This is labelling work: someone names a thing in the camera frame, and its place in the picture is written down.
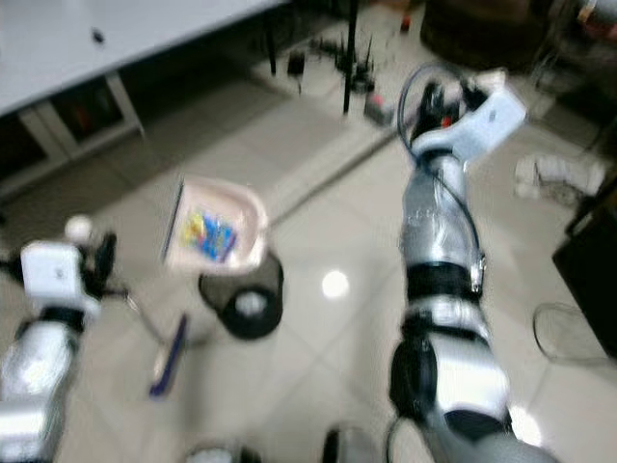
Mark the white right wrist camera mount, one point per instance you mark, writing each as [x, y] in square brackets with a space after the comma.
[487, 123]

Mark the black furniture block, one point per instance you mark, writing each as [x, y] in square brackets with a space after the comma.
[588, 260]

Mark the white table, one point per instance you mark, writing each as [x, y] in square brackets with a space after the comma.
[154, 48]

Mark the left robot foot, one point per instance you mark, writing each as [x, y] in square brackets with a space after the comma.
[222, 453]

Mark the black upright pole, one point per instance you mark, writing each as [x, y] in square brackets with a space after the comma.
[350, 58]

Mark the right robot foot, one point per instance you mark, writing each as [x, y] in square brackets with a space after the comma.
[337, 446]

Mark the colourful snack wrapper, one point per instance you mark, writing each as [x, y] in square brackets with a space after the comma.
[212, 234]

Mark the small grey box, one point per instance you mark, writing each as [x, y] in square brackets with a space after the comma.
[379, 108]

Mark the black power adapter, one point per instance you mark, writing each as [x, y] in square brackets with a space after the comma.
[296, 65]

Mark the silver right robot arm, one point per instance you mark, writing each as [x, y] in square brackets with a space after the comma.
[443, 231]

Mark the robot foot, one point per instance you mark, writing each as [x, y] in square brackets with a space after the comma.
[222, 453]
[337, 446]

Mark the black router with antennas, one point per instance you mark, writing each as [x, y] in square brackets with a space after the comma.
[366, 69]

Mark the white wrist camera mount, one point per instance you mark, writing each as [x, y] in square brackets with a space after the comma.
[55, 273]
[487, 123]

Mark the dark brown seat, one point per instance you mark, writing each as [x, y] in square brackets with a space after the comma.
[482, 29]

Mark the white under-table cabinet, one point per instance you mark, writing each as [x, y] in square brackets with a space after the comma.
[58, 121]

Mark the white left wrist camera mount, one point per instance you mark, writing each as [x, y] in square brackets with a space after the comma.
[55, 273]

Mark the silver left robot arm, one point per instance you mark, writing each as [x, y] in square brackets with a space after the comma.
[34, 386]

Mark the broom with blue brush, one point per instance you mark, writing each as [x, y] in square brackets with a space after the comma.
[170, 355]

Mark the black round bin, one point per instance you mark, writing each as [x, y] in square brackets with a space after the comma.
[248, 307]

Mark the white power strip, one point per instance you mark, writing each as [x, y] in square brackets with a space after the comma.
[559, 176]

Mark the small black object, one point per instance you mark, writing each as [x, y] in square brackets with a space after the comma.
[97, 36]

